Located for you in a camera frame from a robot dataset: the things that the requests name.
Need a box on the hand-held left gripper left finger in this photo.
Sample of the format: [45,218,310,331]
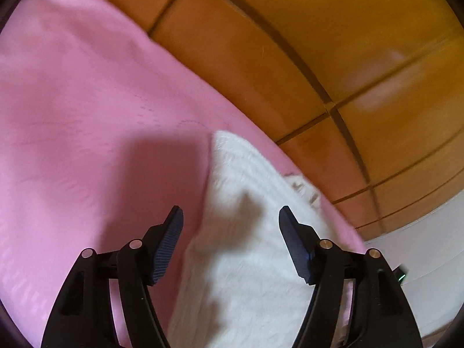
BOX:
[41,205,184,348]

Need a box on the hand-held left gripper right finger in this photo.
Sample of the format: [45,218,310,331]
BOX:
[278,205,423,348]

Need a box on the white knit sweater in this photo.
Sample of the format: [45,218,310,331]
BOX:
[168,130,358,348]

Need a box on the wooden panelled wardrobe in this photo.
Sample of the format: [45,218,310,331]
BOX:
[29,0,464,242]

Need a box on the pink blanket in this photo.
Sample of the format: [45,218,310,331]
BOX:
[0,0,367,348]

